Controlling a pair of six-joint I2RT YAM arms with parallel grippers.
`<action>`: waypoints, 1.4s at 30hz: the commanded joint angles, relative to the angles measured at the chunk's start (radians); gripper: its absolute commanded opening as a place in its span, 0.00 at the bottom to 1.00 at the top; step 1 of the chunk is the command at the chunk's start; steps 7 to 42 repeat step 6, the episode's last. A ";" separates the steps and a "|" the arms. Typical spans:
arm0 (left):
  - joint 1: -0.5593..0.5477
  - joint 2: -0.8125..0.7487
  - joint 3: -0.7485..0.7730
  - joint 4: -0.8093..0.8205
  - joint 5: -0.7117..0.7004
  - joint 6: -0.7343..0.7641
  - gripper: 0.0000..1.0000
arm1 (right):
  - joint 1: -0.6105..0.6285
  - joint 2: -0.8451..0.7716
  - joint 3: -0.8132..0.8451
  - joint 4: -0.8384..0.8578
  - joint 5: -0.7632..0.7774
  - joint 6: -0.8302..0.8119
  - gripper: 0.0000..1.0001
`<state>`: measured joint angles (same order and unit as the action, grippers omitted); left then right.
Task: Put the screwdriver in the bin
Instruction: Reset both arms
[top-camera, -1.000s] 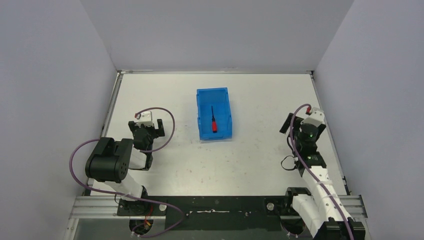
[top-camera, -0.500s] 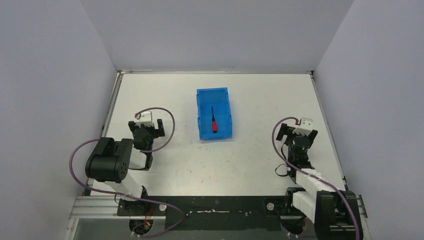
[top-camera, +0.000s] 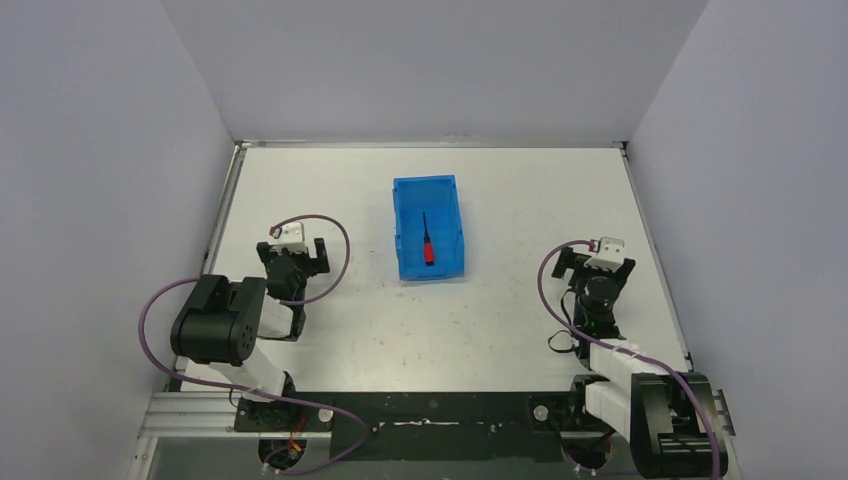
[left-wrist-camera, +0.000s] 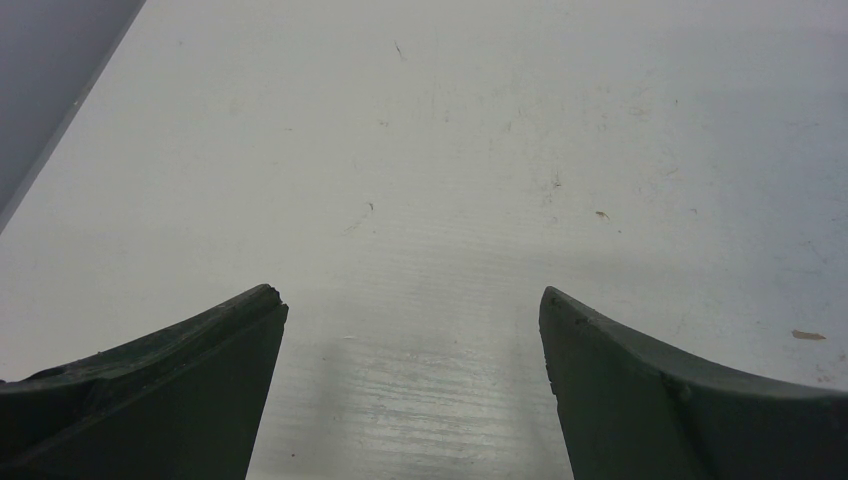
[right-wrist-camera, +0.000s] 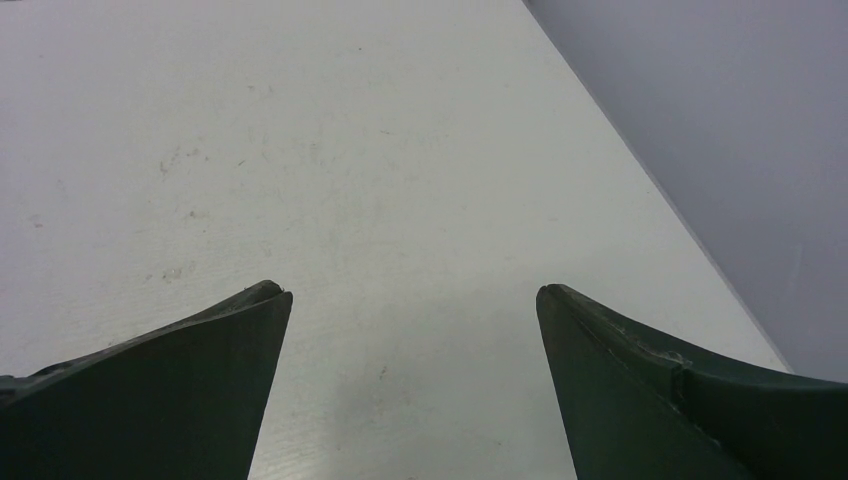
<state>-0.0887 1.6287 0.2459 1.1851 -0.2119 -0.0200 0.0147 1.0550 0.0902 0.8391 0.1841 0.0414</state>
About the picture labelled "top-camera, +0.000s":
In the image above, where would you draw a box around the blue plastic bin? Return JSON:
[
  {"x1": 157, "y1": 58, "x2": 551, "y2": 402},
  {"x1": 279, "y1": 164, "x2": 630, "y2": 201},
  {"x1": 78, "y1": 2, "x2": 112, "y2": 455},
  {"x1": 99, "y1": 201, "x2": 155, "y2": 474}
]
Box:
[{"x1": 392, "y1": 175, "x2": 465, "y2": 281}]

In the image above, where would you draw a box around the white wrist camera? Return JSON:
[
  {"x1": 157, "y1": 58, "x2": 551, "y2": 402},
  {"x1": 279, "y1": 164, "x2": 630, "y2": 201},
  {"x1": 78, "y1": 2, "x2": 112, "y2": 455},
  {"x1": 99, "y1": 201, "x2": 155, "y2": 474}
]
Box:
[
  {"x1": 270, "y1": 221, "x2": 308, "y2": 254},
  {"x1": 584, "y1": 237, "x2": 626, "y2": 272}
]

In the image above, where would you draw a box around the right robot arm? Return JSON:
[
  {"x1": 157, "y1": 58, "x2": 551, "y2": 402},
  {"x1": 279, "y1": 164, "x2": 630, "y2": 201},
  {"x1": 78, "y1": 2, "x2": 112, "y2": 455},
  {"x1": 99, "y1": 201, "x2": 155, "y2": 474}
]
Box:
[{"x1": 539, "y1": 237, "x2": 729, "y2": 479}]

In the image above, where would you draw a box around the red black screwdriver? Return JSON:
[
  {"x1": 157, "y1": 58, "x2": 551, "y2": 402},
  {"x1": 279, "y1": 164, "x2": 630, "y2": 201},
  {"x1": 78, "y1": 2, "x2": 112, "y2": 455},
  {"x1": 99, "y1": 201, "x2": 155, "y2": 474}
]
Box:
[{"x1": 422, "y1": 212, "x2": 435, "y2": 266}]

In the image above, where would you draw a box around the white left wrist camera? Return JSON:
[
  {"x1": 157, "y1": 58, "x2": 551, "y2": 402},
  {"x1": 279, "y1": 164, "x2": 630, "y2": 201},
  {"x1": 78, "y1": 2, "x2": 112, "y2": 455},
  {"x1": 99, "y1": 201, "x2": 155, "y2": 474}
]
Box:
[{"x1": 270, "y1": 221, "x2": 308, "y2": 254}]

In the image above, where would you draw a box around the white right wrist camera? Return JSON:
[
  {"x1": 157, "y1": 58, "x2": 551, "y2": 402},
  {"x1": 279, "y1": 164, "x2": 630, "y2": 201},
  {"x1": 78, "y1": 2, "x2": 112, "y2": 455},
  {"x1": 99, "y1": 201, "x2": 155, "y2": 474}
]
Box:
[{"x1": 584, "y1": 237, "x2": 626, "y2": 272}]

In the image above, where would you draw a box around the aluminium frame rail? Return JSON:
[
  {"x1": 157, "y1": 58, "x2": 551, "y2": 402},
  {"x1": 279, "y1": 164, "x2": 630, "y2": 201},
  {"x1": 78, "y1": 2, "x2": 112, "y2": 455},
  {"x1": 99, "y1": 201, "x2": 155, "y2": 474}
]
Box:
[{"x1": 125, "y1": 390, "x2": 333, "y2": 480}]

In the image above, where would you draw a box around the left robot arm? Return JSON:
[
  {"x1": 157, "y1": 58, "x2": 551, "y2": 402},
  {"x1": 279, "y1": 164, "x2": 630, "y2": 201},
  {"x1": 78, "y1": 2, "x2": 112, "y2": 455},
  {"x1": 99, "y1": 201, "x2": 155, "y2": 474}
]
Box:
[{"x1": 170, "y1": 235, "x2": 330, "y2": 432}]

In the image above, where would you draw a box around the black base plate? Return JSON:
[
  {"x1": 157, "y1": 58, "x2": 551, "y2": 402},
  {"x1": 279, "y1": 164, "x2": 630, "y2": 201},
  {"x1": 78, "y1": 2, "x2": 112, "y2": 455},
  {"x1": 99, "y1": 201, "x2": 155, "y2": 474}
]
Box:
[{"x1": 233, "y1": 391, "x2": 630, "y2": 468}]

